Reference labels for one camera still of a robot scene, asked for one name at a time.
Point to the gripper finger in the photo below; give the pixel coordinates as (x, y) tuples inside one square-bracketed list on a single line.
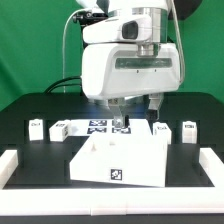
[(117, 107), (154, 105)]

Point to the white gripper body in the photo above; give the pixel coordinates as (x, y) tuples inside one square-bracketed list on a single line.
[(115, 70)]

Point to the white square table top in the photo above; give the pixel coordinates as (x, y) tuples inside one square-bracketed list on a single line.
[(121, 159)]

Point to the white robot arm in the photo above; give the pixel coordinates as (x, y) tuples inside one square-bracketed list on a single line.
[(158, 10)]

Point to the white marker sheet with tags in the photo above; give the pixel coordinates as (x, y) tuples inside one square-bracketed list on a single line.
[(85, 127)]

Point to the white U-shaped obstacle fence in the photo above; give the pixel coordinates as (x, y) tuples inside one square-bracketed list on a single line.
[(122, 201)]

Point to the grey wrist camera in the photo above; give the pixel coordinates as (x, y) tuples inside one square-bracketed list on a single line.
[(134, 28)]

